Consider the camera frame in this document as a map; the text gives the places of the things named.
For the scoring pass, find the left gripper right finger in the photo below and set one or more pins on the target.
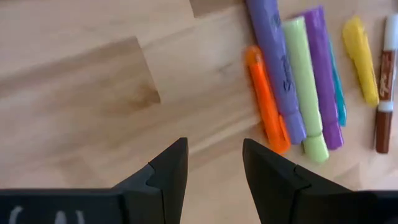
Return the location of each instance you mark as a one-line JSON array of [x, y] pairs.
[[311, 205]]

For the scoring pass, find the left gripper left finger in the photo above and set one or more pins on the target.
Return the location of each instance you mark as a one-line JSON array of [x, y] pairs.
[[93, 208]]

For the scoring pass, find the light green highlighter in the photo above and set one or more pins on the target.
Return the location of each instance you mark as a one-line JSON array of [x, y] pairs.
[[304, 87]]

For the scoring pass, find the purple highlighter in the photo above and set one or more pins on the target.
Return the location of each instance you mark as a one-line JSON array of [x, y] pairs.
[[323, 77]]

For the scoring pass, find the lavender highlighter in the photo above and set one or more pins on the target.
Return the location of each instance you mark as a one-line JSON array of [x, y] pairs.
[[276, 62]]

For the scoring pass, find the teal highlighter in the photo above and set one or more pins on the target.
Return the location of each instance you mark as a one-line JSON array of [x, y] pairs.
[[339, 96]]

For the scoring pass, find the brown marker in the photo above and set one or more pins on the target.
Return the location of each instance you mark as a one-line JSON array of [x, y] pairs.
[[385, 77]]

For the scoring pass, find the yellow highlighter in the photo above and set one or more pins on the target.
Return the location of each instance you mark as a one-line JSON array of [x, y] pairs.
[[362, 62]]

